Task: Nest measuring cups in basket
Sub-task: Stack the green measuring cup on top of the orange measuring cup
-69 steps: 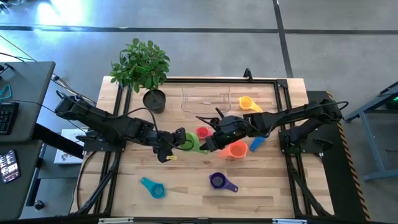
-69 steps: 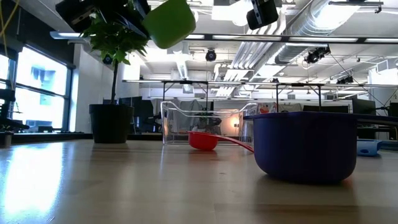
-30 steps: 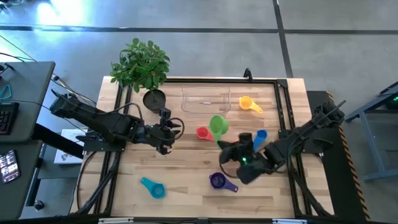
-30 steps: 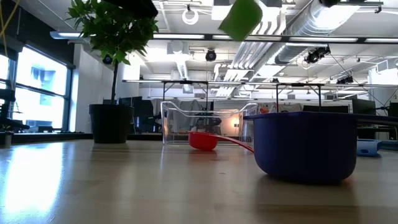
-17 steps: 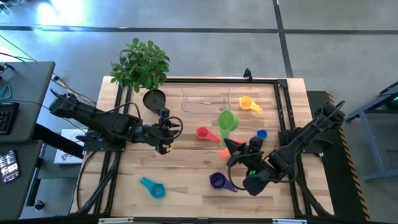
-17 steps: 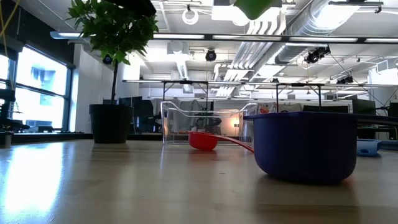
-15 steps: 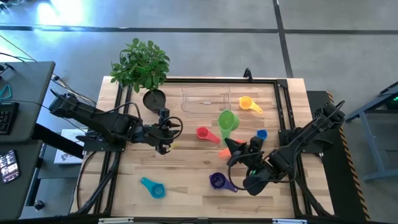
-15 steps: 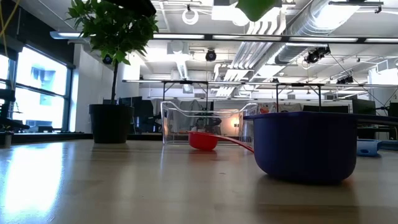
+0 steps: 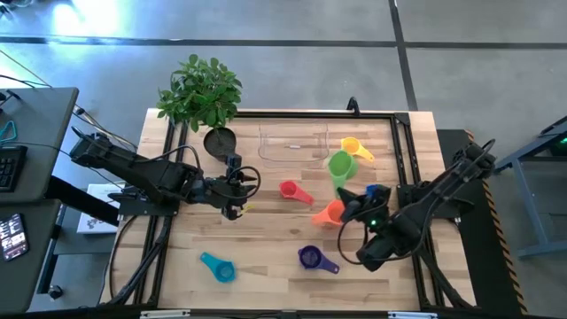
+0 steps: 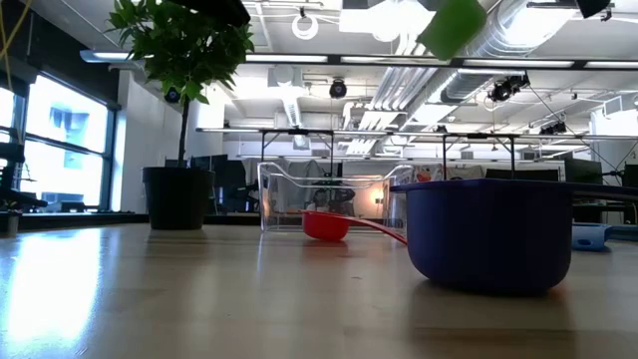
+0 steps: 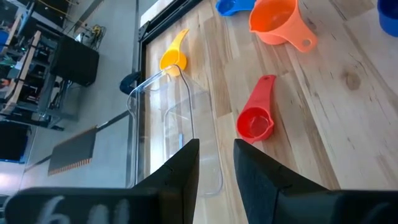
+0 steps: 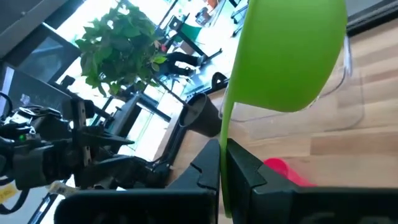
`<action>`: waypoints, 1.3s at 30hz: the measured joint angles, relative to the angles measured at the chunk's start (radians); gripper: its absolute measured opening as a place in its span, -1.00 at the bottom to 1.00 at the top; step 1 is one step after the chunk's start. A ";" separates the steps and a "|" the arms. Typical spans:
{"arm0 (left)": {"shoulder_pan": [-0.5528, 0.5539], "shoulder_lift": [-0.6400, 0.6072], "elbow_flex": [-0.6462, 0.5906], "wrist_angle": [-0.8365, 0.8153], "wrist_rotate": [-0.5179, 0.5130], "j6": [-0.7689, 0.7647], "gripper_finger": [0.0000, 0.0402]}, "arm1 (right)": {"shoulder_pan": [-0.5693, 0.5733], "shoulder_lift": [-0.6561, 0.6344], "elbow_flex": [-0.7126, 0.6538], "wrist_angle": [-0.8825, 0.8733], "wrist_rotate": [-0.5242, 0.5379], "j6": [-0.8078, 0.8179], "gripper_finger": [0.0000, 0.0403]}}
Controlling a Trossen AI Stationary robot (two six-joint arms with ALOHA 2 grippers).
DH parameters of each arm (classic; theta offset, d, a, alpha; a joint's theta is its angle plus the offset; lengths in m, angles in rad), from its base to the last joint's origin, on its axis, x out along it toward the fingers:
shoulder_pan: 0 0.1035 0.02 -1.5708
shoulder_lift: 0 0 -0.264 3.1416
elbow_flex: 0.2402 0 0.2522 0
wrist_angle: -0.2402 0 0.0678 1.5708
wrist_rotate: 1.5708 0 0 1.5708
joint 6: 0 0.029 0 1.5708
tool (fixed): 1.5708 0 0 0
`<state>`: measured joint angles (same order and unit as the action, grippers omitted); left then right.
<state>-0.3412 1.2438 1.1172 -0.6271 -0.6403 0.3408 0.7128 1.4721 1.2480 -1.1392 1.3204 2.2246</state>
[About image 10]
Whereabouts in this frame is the green measuring cup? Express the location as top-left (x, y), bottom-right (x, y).
top-left (416, 0), bottom-right (488, 62)

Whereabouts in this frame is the small blue measuring cup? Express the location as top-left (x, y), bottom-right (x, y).
top-left (571, 221), bottom-right (638, 252)

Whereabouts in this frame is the purple measuring cup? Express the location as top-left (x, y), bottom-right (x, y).
top-left (390, 178), bottom-right (638, 296)

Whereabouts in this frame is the red measuring cup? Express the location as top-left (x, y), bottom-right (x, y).
top-left (300, 208), bottom-right (409, 246)

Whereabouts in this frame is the clear plastic basket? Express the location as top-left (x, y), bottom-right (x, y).
top-left (256, 162), bottom-right (415, 234)

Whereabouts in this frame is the black computer monitor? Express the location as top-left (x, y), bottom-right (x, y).
top-left (564, 158), bottom-right (604, 185)

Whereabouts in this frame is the black-framed background table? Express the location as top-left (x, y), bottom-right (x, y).
top-left (388, 130), bottom-right (638, 180)
top-left (195, 127), bottom-right (395, 176)

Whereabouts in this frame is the black monitor row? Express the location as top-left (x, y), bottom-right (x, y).
top-left (485, 168), bottom-right (560, 181)

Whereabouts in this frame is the ceiling strip light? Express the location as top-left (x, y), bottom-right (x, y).
top-left (79, 49), bottom-right (638, 70)

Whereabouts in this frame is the person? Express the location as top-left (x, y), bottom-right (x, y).
top-left (306, 187), bottom-right (333, 213)

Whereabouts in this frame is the green leafy plant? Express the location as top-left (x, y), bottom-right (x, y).
top-left (105, 0), bottom-right (255, 169)

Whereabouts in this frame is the black plant pot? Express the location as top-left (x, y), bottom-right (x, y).
top-left (142, 166), bottom-right (216, 231)

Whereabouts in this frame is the large window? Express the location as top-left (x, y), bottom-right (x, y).
top-left (0, 72), bottom-right (121, 214)

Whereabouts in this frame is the black background workstation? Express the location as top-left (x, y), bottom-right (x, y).
top-left (0, 142), bottom-right (50, 235)

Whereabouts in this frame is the silver ventilation duct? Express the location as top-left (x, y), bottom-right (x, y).
top-left (438, 0), bottom-right (579, 104)

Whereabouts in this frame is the colourful wall poster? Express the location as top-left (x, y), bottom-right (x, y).
top-left (412, 164), bottom-right (487, 181)

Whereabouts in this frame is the white ceiling ring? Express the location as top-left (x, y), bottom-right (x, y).
top-left (291, 13), bottom-right (320, 41)

